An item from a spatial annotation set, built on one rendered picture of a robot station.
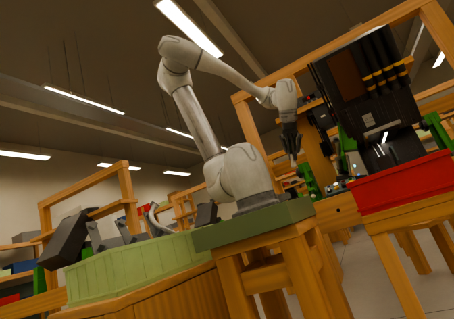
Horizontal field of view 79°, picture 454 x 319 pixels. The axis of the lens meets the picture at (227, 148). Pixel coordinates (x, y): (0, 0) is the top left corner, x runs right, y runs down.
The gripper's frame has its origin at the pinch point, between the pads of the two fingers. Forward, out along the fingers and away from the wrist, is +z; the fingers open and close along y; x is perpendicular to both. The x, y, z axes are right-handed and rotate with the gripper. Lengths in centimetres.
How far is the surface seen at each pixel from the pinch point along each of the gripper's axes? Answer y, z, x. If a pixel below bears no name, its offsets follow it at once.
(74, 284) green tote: -57, 34, -94
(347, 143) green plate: 18.0, -3.0, 28.5
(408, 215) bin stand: 55, 9, -31
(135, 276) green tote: -28, 28, -81
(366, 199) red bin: 43, 6, -29
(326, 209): 18.7, 21.6, -7.0
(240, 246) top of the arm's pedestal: 13, 14, -63
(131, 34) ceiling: -378, -180, 154
